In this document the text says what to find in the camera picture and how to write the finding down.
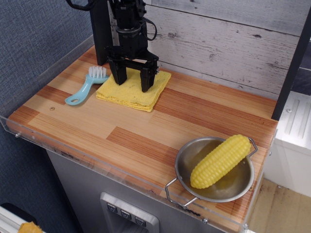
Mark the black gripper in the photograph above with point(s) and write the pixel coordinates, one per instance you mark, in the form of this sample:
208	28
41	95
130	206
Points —
132	52

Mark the yellow cloth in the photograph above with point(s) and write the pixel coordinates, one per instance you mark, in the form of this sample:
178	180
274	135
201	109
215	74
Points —
129	94

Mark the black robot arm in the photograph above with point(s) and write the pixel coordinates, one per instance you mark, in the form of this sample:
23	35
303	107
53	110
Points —
129	13

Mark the light blue dish brush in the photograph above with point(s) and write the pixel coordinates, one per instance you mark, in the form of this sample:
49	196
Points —
96	75

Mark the yellow plastic corn cob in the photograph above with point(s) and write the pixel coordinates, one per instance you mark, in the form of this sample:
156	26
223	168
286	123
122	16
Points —
220	161

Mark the small metal pot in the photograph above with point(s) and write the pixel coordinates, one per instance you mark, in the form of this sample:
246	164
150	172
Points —
230	187

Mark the grey toy fridge cabinet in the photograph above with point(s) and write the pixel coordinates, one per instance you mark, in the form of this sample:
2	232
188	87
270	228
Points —
109	200

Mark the clear acrylic edge guard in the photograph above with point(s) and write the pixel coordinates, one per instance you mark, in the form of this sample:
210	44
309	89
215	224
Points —
216	89

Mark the white toy sink unit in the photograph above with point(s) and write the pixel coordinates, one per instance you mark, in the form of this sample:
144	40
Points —
289	160

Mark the yellow black object bottom left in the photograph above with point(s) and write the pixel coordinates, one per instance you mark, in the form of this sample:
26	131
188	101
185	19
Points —
30	227

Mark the black left vertical post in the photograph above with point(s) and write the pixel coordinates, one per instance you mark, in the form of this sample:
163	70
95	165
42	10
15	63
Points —
101	16

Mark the black vertical post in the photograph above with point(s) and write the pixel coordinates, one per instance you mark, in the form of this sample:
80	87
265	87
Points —
293	68
101	16

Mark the black right vertical post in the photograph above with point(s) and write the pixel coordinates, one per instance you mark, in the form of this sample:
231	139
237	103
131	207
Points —
293	68

